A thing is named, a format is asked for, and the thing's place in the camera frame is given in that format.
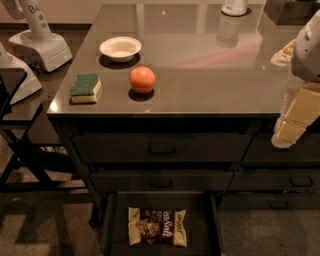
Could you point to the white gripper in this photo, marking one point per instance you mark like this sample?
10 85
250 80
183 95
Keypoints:
307 55

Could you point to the brown sea salt chip bag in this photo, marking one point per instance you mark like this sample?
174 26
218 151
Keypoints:
150 226

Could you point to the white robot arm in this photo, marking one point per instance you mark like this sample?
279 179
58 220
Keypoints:
302 55

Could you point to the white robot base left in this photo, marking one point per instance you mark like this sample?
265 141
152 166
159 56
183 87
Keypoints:
19 79

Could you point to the top right drawer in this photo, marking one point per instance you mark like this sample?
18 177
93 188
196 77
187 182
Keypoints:
305 153

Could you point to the middle right drawer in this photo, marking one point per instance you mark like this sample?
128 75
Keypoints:
275 180

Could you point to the bottom right drawer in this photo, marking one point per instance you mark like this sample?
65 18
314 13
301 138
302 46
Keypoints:
270 202

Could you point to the dark counter cabinet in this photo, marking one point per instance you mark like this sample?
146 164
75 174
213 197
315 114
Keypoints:
213 75

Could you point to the white bottle on counter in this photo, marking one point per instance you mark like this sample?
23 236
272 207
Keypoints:
235 8

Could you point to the open bottom left drawer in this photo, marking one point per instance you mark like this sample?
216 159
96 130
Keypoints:
202 227

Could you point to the top left drawer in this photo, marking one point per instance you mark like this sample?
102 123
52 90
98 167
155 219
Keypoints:
152 148

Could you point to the middle left drawer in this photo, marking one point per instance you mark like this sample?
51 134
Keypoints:
161 180

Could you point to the orange round fruit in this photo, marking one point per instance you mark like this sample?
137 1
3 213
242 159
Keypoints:
142 80

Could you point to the white bowl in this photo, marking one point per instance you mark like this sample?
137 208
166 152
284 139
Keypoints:
120 49

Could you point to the green and yellow sponge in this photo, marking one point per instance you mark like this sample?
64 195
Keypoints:
85 88

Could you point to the dark folding side table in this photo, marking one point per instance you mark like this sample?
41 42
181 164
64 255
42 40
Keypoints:
28 137

